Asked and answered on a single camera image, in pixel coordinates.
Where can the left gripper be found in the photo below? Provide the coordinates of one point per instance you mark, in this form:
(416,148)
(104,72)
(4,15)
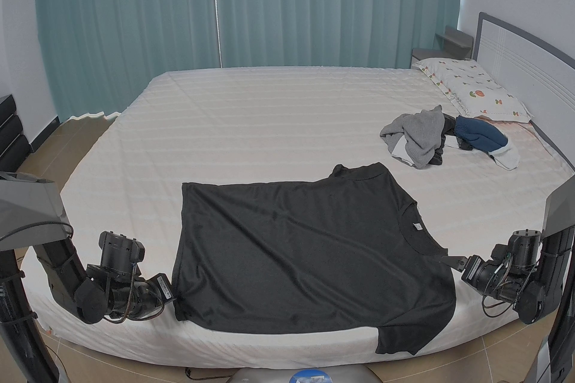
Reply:
(143,298)

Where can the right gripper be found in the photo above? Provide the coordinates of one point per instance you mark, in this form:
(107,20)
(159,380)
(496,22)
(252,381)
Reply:
(483,275)

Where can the black T-shirt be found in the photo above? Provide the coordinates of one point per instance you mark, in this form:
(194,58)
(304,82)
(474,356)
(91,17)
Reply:
(292,255)

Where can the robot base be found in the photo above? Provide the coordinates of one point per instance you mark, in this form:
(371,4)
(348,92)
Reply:
(269,376)

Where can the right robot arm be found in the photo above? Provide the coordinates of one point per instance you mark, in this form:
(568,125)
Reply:
(550,264)

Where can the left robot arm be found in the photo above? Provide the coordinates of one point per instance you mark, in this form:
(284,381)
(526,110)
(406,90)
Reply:
(27,210)

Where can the pile of clothes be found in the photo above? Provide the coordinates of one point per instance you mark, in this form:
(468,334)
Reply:
(422,132)

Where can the white printed pillow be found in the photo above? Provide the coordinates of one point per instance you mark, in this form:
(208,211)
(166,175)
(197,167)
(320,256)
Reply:
(476,85)

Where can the bed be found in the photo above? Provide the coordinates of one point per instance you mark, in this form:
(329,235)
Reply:
(269,125)

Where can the grey bedside table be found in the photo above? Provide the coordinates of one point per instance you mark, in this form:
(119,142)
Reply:
(453,39)

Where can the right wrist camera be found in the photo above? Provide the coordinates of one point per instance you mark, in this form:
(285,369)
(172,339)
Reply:
(500,252)

